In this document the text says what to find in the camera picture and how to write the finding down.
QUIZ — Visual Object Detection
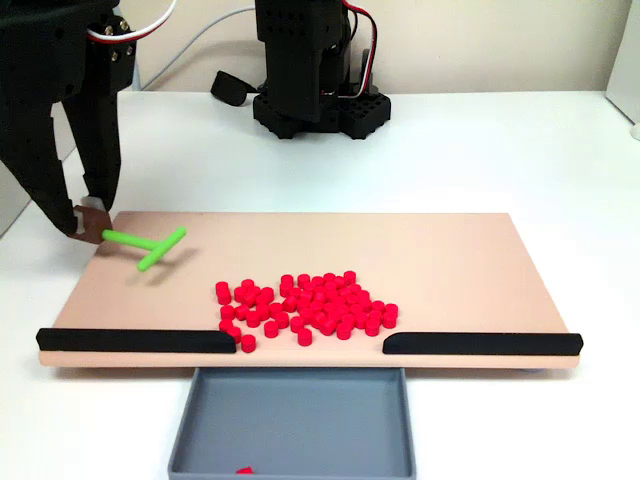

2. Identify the green T-shaped pusher tool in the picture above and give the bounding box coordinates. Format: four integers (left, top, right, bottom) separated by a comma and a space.
69, 203, 189, 274

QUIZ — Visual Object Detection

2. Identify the grey container tray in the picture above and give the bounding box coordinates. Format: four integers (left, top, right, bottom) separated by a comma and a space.
167, 367, 418, 480

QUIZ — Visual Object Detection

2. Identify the black table clamp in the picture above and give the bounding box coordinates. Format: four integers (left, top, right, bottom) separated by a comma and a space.
209, 69, 259, 107

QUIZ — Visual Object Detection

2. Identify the beige board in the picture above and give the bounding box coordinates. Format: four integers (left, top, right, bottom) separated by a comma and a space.
38, 212, 584, 371

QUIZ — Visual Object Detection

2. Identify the white box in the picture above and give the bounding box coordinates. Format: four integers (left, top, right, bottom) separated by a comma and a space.
604, 0, 640, 126

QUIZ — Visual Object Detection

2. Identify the white red gripper cable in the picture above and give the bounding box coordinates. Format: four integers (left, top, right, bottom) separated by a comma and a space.
85, 0, 179, 44

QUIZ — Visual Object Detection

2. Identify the grey wall cable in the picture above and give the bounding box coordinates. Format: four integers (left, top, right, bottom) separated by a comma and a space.
140, 4, 257, 93

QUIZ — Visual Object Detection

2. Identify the black rail strip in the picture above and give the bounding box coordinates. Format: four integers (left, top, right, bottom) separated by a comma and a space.
35, 328, 237, 355
382, 332, 585, 357

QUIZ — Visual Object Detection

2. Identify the white red black base cable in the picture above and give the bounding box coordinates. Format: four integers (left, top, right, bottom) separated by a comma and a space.
343, 0, 379, 99

